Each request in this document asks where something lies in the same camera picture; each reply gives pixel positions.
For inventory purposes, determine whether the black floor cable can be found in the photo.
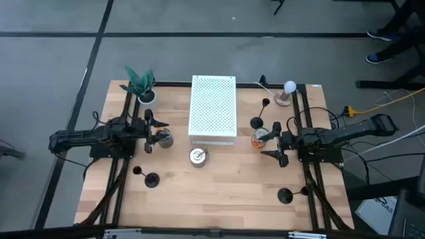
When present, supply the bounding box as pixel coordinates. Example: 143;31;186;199
341;151;425;187

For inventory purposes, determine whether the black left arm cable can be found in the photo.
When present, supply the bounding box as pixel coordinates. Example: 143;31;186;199
92;111;111;127

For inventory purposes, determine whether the grey chair base leg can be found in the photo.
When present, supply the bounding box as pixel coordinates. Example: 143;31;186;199
0;139;27;161

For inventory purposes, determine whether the black stand leg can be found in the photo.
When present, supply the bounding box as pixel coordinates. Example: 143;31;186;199
271;0;287;16

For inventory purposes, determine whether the white cardboard box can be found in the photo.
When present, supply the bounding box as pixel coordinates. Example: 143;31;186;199
354;195;398;236

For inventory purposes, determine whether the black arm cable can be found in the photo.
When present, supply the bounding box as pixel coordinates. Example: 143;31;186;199
92;111;111;127
286;106;340;134

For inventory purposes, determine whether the black cable bundle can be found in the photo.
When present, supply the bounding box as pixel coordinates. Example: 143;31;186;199
305;165;353;232
78;159;129;228

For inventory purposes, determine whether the black aluminium rail frame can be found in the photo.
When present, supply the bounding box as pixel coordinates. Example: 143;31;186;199
74;79;142;230
291;83;355;232

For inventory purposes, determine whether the silver metal bracket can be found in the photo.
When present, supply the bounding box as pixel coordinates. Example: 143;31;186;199
288;231;328;239
102;228;142;239

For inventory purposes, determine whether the bulb lamp wooden base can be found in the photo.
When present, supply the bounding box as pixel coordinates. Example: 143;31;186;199
274;80;298;108

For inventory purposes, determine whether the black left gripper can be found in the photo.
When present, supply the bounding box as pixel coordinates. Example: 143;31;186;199
131;108;170;155

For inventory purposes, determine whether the black cross rail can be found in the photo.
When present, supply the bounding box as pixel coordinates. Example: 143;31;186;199
153;80;299;90

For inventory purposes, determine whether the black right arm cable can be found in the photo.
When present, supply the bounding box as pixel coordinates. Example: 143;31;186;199
286;106;340;134

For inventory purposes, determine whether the person's leg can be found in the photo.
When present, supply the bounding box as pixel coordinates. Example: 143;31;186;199
381;26;425;62
384;0;425;34

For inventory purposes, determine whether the grey floor cable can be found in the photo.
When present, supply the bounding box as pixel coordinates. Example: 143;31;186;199
345;125;425;161

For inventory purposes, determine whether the green plant in white pot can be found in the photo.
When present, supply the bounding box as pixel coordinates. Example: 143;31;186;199
119;65;157;106

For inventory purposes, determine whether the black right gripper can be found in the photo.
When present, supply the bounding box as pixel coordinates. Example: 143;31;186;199
260;121;297;169

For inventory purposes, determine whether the white lamp cord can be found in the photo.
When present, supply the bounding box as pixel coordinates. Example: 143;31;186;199
254;81;278;98

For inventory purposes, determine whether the candle tin orange label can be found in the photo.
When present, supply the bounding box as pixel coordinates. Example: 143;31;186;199
250;127;272;149

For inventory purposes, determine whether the yellow extension cord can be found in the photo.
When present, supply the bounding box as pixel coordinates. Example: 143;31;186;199
343;86;425;118

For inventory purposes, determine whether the black laptop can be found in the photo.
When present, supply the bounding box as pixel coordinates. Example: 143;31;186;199
387;155;425;239

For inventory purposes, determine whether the black desk frame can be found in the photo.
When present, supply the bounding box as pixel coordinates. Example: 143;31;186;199
355;0;425;91

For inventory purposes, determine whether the silver candle tin brown label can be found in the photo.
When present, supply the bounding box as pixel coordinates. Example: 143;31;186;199
189;147;209;169

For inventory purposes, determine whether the black rig crossbar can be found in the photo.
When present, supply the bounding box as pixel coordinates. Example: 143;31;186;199
0;224;425;239

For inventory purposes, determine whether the person's shoe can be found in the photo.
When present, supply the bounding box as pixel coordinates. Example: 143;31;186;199
367;29;394;42
365;53;389;64

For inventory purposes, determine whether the black floor beam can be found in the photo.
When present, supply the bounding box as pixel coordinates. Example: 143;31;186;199
345;175;421;202

